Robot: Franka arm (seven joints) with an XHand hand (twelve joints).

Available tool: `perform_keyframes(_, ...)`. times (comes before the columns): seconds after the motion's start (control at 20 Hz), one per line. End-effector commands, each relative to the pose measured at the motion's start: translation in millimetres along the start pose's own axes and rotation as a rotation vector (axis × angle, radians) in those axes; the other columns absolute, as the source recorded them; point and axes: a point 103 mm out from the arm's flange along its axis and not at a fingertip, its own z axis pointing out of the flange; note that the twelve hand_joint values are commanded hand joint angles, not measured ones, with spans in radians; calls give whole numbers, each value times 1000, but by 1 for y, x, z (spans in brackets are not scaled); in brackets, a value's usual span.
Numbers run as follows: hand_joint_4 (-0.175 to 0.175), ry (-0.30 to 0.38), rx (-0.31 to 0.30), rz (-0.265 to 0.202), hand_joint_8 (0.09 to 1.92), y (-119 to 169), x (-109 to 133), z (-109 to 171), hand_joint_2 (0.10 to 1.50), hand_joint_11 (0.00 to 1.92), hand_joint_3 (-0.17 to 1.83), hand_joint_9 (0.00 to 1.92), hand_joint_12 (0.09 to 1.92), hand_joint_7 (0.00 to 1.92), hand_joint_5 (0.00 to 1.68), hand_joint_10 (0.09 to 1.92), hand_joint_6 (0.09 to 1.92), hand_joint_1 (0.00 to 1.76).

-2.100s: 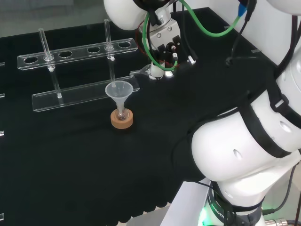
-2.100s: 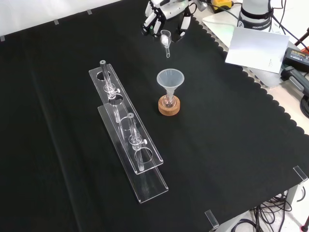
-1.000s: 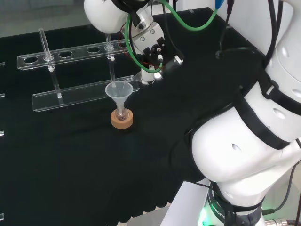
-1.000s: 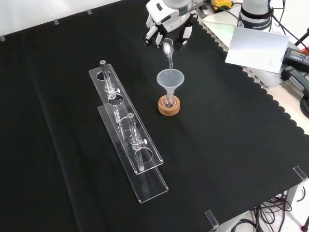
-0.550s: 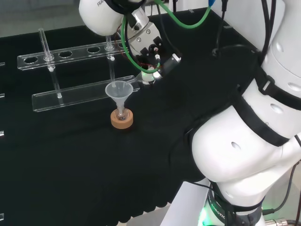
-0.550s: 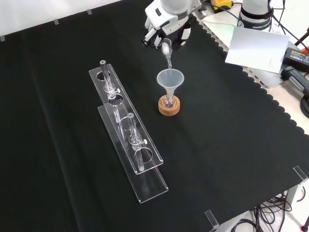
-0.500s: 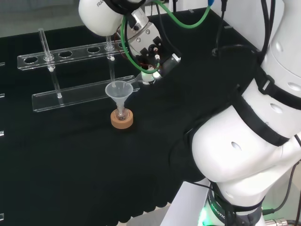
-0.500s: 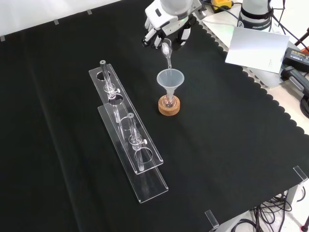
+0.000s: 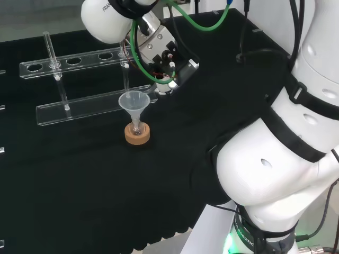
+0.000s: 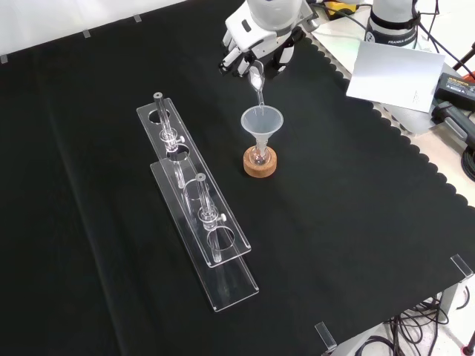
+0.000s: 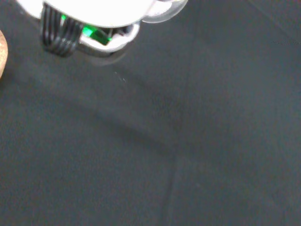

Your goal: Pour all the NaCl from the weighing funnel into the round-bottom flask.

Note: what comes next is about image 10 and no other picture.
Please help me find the clear cloth clip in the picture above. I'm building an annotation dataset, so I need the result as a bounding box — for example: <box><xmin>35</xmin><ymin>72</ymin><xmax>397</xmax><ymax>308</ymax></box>
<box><xmin>450</xmin><ymin>254</ymin><xmax>475</xmax><ymax>280</ymax></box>
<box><xmin>314</xmin><ymin>321</ymin><xmax>338</xmax><ymax>353</ymax></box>

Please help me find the pale board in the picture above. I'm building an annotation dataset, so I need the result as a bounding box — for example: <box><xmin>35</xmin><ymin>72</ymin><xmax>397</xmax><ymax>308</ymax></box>
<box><xmin>345</xmin><ymin>39</ymin><xmax>446</xmax><ymax>113</ymax></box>

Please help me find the clear acrylic funnel stand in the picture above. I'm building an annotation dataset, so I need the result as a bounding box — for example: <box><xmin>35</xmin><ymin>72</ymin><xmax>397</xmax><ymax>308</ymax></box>
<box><xmin>136</xmin><ymin>91</ymin><xmax>260</xmax><ymax>312</ymax></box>

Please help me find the translucent plastic funnel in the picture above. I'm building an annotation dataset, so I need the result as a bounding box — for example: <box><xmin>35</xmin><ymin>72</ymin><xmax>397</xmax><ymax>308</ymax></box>
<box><xmin>240</xmin><ymin>105</ymin><xmax>285</xmax><ymax>150</ymax></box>

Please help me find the black cable bundle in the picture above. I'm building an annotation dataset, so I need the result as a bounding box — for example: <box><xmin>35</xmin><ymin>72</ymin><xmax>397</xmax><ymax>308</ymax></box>
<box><xmin>381</xmin><ymin>292</ymin><xmax>458</xmax><ymax>356</ymax></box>

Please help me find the cork ring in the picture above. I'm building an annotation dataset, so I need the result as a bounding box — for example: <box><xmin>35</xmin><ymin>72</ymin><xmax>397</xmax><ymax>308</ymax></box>
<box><xmin>243</xmin><ymin>146</ymin><xmax>278</xmax><ymax>179</ymax></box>

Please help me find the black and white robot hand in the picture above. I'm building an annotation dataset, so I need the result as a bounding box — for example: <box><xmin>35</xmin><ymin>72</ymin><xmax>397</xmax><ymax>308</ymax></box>
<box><xmin>217</xmin><ymin>0</ymin><xmax>315</xmax><ymax>80</ymax></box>

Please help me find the black power adapter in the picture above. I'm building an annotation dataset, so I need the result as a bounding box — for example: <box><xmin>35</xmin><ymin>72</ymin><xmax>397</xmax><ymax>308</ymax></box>
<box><xmin>433</xmin><ymin>72</ymin><xmax>475</xmax><ymax>109</ymax></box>

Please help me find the black bench cloth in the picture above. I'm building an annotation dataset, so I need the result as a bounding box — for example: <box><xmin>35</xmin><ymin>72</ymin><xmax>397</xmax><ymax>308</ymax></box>
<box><xmin>0</xmin><ymin>0</ymin><xmax>475</xmax><ymax>356</ymax></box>

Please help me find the yellow stop button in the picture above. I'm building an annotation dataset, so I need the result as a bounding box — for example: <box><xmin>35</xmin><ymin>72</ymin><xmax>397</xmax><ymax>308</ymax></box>
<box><xmin>322</xmin><ymin>0</ymin><xmax>359</xmax><ymax>18</ymax></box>

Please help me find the clear glass weighing funnel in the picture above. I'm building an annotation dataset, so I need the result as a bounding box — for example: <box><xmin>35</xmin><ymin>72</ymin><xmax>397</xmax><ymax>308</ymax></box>
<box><xmin>247</xmin><ymin>61</ymin><xmax>267</xmax><ymax>109</ymax></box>

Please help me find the glass round-bottom flask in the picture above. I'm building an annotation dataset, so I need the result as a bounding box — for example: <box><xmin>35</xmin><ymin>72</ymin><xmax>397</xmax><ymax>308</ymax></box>
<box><xmin>249</xmin><ymin>142</ymin><xmax>271</xmax><ymax>167</ymax></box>

